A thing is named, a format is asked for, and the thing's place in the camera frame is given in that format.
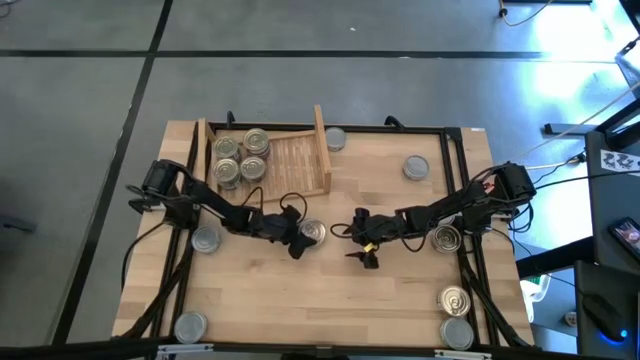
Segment silver-topped green label can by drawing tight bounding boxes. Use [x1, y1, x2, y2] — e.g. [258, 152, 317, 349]
[439, 317, 475, 351]
[402, 154, 431, 181]
[191, 224, 222, 255]
[173, 311, 209, 345]
[324, 126, 348, 153]

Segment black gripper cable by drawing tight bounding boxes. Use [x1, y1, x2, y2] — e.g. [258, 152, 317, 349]
[241, 186, 309, 221]
[329, 222, 359, 240]

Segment white rope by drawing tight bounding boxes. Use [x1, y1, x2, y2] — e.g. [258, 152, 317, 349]
[492, 79, 640, 169]

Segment wooden slatted shelf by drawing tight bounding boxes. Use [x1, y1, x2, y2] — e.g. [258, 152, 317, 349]
[196, 103, 334, 205]

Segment black floor cable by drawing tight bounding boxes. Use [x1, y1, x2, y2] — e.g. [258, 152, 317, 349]
[119, 219, 169, 291]

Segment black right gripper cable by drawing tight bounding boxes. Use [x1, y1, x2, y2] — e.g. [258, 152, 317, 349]
[329, 222, 359, 240]

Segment white green bin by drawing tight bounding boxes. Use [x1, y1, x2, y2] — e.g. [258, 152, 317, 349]
[519, 272, 551, 324]

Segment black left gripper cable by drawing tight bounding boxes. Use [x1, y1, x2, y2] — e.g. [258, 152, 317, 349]
[241, 186, 309, 221]

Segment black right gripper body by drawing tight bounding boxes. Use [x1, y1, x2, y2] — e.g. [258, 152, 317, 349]
[354, 213, 409, 246]

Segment black computer mouse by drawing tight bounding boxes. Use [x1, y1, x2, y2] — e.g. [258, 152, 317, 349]
[582, 292, 629, 344]

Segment blue pink salmon can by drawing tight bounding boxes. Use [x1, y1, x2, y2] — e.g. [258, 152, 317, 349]
[212, 157, 242, 191]
[242, 127, 272, 159]
[431, 224, 463, 254]
[298, 218, 327, 246]
[213, 135, 241, 162]
[437, 284, 472, 318]
[239, 155, 268, 184]

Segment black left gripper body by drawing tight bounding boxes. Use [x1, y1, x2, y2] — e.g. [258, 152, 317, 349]
[249, 212, 302, 246]

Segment yellow floor cable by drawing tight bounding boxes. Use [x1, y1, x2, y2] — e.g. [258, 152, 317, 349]
[498, 0, 556, 29]

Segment silver bracket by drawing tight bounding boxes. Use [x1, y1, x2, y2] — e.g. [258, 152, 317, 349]
[433, 349, 494, 360]
[156, 342, 215, 357]

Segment black smartphone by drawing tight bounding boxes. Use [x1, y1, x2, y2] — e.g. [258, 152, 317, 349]
[607, 215, 640, 261]

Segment black front crossbar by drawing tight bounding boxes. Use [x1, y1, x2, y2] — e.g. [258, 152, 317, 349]
[0, 338, 640, 360]

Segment white printed paper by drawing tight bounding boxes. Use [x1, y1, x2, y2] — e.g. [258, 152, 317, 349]
[599, 148, 640, 176]

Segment dark grey desk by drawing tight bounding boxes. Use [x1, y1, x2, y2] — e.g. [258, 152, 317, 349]
[573, 97, 640, 360]

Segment black cable bundle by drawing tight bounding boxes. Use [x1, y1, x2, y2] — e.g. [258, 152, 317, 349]
[492, 149, 589, 251]

